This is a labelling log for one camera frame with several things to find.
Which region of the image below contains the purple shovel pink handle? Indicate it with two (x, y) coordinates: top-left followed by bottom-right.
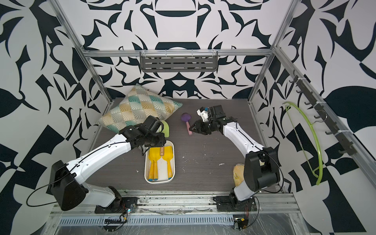
(181, 113), (193, 136)

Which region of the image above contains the green shovel wooden handle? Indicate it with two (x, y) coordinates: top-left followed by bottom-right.
(160, 120), (169, 156)

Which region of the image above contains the yellow shovel blue tip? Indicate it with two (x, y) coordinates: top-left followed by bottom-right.
(148, 147), (161, 182)

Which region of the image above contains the white storage box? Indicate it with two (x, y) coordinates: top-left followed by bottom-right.
(144, 141), (176, 184)

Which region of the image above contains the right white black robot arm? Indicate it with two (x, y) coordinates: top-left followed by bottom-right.
(189, 105), (281, 202)

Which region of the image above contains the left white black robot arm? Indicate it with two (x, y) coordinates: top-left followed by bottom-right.
(49, 116), (166, 212)

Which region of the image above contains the patterned teal yellow pillow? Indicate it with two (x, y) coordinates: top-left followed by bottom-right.
(98, 84), (183, 133)

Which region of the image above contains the green plastic hanger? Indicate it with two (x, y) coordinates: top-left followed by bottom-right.
(283, 101), (324, 186)

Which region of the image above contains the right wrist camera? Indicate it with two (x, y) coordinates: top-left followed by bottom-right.
(197, 107), (209, 122)

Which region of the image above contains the grey slotted wall shelf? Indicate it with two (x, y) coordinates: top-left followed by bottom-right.
(140, 50), (219, 72)

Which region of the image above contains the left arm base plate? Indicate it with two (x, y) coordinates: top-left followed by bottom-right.
(95, 197), (138, 214)

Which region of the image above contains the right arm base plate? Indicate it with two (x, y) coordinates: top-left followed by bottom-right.
(213, 194), (257, 212)

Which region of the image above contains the white slotted cable duct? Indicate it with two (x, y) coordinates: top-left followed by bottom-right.
(59, 214), (234, 227)

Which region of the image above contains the black hook rail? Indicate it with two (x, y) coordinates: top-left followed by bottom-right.
(291, 70), (357, 156)

